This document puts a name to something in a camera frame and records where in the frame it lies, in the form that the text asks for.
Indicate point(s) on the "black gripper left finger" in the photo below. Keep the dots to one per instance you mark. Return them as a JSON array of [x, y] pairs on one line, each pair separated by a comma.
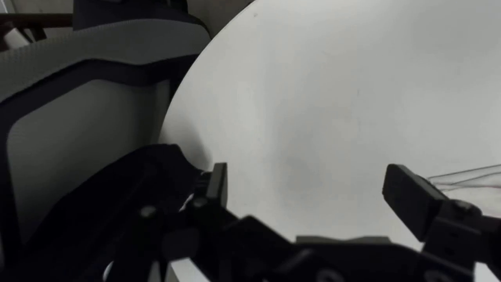
[[217, 182]]

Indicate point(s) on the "grey office chair black frame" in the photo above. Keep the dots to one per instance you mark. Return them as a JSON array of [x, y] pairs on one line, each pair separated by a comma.
[[78, 52]]

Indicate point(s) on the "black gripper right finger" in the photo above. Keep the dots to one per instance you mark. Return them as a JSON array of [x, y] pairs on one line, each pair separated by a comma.
[[411, 197]]

